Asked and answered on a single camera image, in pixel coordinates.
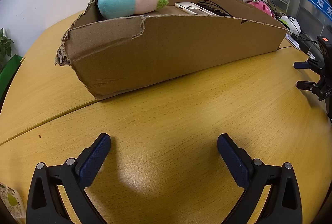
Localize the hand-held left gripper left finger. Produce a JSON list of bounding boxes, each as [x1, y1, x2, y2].
[[26, 133, 112, 224]]

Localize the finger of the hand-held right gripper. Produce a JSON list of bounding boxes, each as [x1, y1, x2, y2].
[[294, 58, 322, 72], [296, 80, 321, 92]]

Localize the panda plush toy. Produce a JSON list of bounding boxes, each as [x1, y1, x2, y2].
[[279, 15, 303, 35]]

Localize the shallow cardboard box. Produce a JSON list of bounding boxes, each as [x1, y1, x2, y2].
[[54, 0, 289, 101]]

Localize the white phone case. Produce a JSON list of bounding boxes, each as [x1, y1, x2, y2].
[[175, 2, 217, 16]]

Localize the leaf patterned paper cup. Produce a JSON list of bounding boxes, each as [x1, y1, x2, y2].
[[0, 182, 25, 224]]

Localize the green cloth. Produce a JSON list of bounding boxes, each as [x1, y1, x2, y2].
[[0, 55, 23, 100]]

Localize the green potted plant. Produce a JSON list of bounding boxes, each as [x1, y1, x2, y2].
[[0, 28, 15, 66]]

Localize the black cable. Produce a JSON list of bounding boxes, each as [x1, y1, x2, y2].
[[290, 32, 320, 56]]

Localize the black sunglasses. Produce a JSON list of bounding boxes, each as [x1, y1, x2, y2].
[[198, 0, 234, 17]]

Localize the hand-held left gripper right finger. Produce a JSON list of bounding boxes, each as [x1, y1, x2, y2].
[[217, 134, 303, 224]]

